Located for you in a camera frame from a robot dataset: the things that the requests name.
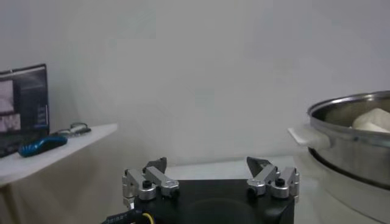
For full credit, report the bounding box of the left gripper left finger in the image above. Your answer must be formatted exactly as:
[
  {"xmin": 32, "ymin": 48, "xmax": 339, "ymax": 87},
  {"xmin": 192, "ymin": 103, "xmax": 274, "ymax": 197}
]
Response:
[{"xmin": 121, "ymin": 156, "xmax": 181, "ymax": 203}]

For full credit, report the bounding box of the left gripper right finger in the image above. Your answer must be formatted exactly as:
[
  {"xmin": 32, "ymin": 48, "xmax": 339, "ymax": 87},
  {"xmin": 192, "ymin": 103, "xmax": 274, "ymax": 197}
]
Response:
[{"xmin": 246, "ymin": 156, "xmax": 301, "ymax": 200}]

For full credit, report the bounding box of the stainless steel steamer basket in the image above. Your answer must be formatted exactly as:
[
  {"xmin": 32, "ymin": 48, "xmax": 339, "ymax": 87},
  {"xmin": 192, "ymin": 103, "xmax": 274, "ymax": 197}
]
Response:
[{"xmin": 288, "ymin": 90, "xmax": 390, "ymax": 189}]

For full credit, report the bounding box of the stacked steamer pot with cloths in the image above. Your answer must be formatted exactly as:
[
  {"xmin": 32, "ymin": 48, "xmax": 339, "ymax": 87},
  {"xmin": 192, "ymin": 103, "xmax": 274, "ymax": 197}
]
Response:
[{"xmin": 294, "ymin": 148, "xmax": 390, "ymax": 224}]

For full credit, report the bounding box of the white side table with mouse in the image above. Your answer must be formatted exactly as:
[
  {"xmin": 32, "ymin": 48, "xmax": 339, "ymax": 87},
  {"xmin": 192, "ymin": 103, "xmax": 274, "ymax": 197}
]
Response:
[{"xmin": 0, "ymin": 123, "xmax": 118, "ymax": 187}]

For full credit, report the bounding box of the blue computer mouse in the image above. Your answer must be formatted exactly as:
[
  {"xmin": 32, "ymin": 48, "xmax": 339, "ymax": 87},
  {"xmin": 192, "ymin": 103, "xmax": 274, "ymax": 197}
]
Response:
[{"xmin": 17, "ymin": 135, "xmax": 68, "ymax": 158}]

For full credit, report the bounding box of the dark computer monitor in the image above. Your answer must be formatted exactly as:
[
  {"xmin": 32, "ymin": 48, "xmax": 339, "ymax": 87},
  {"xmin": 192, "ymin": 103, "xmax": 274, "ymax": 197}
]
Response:
[{"xmin": 0, "ymin": 63, "xmax": 51, "ymax": 158}]

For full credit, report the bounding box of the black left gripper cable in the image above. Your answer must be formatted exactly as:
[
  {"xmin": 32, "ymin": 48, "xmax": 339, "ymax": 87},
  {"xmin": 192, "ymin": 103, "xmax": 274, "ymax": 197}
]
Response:
[{"xmin": 102, "ymin": 209, "xmax": 155, "ymax": 224}]

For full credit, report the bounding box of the black cable loop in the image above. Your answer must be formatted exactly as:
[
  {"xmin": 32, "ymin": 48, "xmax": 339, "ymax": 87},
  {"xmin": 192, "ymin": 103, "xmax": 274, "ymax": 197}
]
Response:
[{"xmin": 69, "ymin": 122, "xmax": 92, "ymax": 135}]

